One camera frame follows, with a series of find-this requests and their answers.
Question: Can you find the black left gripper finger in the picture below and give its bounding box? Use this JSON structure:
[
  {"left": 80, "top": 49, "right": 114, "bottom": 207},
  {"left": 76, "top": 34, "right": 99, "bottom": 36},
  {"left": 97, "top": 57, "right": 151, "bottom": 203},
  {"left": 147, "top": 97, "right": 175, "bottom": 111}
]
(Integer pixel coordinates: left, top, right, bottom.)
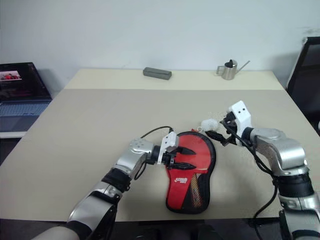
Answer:
[
  {"left": 172, "top": 161, "right": 198, "bottom": 172},
  {"left": 174, "top": 147, "right": 196, "bottom": 157}
]

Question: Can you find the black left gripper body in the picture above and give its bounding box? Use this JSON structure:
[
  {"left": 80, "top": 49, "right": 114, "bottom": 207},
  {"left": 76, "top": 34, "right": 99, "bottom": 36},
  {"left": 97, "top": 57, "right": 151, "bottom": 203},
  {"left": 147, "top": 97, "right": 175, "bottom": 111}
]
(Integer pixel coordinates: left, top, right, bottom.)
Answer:
[{"left": 161, "top": 149, "right": 177, "bottom": 169}]

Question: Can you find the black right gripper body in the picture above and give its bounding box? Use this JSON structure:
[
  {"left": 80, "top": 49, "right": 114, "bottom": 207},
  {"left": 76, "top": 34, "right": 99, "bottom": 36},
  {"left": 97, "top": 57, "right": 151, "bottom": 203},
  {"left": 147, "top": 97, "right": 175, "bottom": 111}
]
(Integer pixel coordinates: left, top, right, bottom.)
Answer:
[{"left": 219, "top": 110, "right": 239, "bottom": 134}]

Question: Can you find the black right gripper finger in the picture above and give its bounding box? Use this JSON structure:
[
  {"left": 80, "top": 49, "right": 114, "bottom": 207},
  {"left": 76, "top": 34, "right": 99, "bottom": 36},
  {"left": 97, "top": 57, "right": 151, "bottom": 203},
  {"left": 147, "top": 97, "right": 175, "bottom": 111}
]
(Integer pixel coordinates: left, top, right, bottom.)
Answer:
[
  {"left": 205, "top": 130, "right": 226, "bottom": 141},
  {"left": 220, "top": 134, "right": 239, "bottom": 147}
]

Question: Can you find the white fluffy pompom keychain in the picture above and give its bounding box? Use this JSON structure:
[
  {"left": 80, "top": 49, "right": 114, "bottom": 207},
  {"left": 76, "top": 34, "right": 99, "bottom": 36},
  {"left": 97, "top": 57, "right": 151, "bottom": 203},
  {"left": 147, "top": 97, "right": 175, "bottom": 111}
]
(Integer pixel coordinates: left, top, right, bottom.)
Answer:
[{"left": 198, "top": 118, "right": 221, "bottom": 133}]

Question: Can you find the red table tennis paddle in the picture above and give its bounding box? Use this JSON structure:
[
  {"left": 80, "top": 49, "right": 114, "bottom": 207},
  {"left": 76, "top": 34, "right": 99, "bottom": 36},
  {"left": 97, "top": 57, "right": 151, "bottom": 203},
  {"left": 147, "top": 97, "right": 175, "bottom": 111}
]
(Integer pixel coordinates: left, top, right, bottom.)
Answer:
[{"left": 176, "top": 133, "right": 214, "bottom": 208}]

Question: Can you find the black red paddle case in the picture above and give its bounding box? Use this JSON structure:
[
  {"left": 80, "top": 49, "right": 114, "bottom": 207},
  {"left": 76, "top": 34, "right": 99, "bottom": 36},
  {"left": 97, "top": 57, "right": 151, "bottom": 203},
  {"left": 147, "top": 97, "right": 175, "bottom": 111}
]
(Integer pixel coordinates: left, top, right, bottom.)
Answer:
[{"left": 164, "top": 130, "right": 217, "bottom": 215}]

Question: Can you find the silver metal watering can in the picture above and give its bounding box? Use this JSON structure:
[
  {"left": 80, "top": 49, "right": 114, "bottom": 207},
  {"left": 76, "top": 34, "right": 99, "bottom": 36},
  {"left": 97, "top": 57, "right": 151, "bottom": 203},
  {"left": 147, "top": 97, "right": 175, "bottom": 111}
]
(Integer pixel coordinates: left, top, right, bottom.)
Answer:
[{"left": 216, "top": 59, "right": 251, "bottom": 81}]

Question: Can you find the grey rectangular box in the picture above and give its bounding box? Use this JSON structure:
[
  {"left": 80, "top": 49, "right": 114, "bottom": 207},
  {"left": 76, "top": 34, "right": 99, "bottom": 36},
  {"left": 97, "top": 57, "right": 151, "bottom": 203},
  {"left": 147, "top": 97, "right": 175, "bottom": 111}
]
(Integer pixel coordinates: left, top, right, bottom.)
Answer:
[{"left": 142, "top": 66, "right": 173, "bottom": 82}]

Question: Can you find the black office chair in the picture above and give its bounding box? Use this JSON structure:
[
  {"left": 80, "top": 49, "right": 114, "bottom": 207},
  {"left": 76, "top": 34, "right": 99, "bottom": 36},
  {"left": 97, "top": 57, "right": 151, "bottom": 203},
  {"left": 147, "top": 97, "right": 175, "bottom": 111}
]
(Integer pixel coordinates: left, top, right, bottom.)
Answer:
[{"left": 285, "top": 36, "right": 320, "bottom": 137}]

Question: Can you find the open laptop computer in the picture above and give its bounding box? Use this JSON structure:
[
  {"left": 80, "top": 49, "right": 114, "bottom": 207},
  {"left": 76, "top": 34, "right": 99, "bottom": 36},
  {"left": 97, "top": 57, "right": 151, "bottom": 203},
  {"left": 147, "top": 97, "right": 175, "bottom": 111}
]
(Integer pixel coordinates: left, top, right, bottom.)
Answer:
[{"left": 0, "top": 62, "right": 54, "bottom": 132}]

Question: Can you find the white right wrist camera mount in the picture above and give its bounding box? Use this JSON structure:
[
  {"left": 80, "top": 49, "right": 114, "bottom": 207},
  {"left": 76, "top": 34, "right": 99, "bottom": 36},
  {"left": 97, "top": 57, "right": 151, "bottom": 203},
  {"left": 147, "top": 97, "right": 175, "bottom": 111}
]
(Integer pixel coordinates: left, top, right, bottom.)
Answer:
[{"left": 228, "top": 100, "right": 252, "bottom": 138}]

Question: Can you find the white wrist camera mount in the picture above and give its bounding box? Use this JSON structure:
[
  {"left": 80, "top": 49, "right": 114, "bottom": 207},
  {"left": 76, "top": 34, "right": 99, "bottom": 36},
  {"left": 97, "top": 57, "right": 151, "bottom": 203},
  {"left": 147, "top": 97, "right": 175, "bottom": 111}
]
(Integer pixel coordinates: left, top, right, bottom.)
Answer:
[
  {"left": 228, "top": 100, "right": 252, "bottom": 138},
  {"left": 157, "top": 131, "right": 179, "bottom": 166}
]

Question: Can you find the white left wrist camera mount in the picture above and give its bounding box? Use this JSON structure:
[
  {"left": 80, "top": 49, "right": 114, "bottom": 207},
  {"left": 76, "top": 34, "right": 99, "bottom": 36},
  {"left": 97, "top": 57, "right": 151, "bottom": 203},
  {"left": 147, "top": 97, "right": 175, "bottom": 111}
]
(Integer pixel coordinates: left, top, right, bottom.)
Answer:
[{"left": 157, "top": 131, "right": 179, "bottom": 166}]

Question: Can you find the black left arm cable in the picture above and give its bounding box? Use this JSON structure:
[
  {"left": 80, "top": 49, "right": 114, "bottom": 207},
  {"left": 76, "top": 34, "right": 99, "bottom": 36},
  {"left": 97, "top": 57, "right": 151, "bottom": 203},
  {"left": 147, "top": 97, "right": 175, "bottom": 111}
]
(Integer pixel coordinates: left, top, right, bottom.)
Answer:
[{"left": 133, "top": 126, "right": 175, "bottom": 181}]

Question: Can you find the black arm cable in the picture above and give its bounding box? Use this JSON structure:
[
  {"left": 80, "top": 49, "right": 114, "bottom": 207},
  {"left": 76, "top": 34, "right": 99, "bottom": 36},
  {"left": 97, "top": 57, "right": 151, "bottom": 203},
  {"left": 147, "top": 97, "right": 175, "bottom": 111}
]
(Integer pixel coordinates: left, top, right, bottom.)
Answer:
[
  {"left": 133, "top": 126, "right": 175, "bottom": 181},
  {"left": 231, "top": 129, "right": 280, "bottom": 240}
]

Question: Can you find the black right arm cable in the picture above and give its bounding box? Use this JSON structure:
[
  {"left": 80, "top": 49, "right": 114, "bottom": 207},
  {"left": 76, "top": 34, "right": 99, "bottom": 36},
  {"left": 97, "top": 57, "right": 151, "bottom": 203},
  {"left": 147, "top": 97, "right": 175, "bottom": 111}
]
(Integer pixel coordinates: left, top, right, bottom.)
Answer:
[{"left": 231, "top": 129, "right": 280, "bottom": 240}]

